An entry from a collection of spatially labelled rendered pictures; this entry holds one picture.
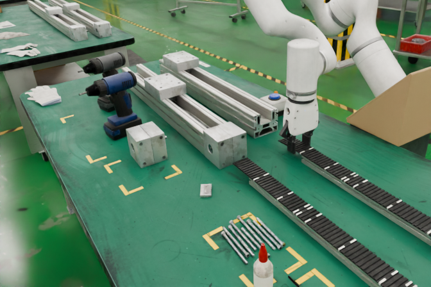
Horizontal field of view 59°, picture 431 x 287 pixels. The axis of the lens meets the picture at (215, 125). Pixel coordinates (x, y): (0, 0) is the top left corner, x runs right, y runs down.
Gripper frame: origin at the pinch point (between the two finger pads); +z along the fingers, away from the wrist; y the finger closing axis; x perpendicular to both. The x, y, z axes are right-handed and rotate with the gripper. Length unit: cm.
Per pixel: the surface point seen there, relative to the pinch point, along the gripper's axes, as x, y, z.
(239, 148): 7.5, -16.6, -0.8
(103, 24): 201, -4, -5
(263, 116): 20.9, 2.1, -0.5
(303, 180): -10.7, -7.5, 4.0
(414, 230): -40.3, -1.8, 2.9
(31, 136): 189, -70, 58
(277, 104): 24.6, 11.2, -1.5
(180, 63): 74, -4, -8
